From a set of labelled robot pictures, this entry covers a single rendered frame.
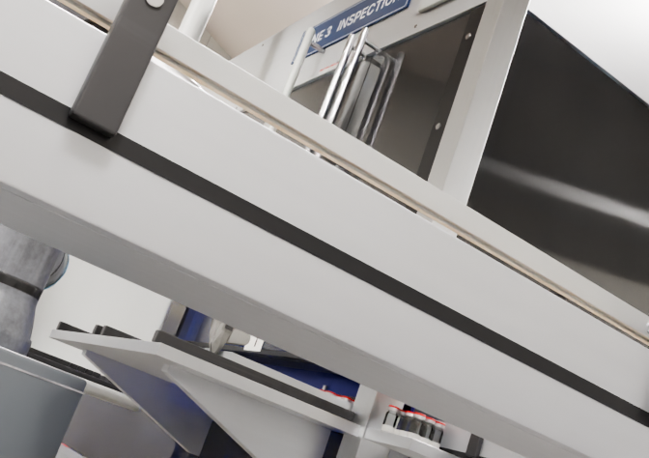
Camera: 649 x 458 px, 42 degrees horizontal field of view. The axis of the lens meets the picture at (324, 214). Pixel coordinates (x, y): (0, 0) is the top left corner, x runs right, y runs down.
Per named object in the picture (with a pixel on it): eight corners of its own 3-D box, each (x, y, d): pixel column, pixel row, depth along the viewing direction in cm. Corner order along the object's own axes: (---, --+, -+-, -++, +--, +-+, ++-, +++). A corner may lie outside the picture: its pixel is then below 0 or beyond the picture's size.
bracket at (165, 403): (193, 454, 195) (214, 400, 198) (199, 456, 192) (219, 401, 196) (58, 406, 180) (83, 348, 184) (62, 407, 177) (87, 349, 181)
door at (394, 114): (297, 266, 198) (376, 55, 215) (408, 258, 161) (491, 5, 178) (296, 264, 197) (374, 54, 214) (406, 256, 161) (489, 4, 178)
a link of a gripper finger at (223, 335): (242, 367, 144) (262, 317, 147) (213, 355, 142) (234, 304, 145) (235, 366, 147) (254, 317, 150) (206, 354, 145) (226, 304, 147)
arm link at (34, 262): (-40, 256, 121) (2, 173, 125) (-26, 271, 133) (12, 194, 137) (41, 287, 123) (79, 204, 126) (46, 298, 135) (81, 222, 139)
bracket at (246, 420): (299, 498, 152) (323, 428, 156) (307, 500, 149) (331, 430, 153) (133, 439, 137) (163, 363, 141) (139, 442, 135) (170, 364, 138)
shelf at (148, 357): (228, 407, 209) (230, 400, 210) (391, 450, 149) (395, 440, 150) (48, 337, 188) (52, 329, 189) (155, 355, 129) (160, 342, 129)
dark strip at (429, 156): (356, 359, 159) (473, 12, 182) (370, 360, 155) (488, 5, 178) (352, 357, 158) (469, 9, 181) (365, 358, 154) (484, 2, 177)
